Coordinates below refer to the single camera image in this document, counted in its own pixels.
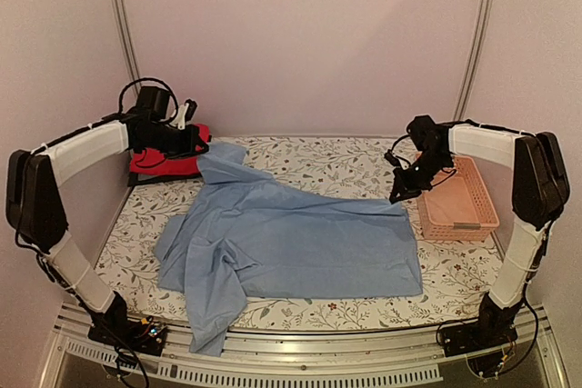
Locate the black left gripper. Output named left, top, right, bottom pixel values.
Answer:
left=142, top=123, right=210, bottom=160

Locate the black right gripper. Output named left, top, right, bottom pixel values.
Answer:
left=391, top=151, right=452, bottom=202

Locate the red t-shirt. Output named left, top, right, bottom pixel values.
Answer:
left=129, top=147, right=200, bottom=175

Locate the light blue shirt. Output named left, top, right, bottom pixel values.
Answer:
left=155, top=143, right=423, bottom=356

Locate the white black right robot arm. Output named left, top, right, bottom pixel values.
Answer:
left=385, top=114, right=570, bottom=348

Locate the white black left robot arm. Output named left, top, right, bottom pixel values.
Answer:
left=5, top=77, right=211, bottom=346

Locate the pink perforated plastic basket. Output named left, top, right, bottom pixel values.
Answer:
left=416, top=155, right=499, bottom=241

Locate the floral patterned tablecloth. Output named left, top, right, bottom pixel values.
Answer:
left=95, top=137, right=501, bottom=332

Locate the aluminium front rail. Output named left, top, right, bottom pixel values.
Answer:
left=38, top=301, right=569, bottom=388

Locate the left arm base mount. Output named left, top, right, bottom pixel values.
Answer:
left=88, top=313, right=167, bottom=357

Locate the aluminium frame post left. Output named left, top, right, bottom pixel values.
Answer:
left=111, top=0, right=140, bottom=80

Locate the aluminium frame post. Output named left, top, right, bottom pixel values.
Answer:
left=453, top=0, right=494, bottom=121
left=111, top=0, right=140, bottom=80

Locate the aluminium frame post right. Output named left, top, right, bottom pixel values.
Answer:
left=453, top=0, right=494, bottom=121

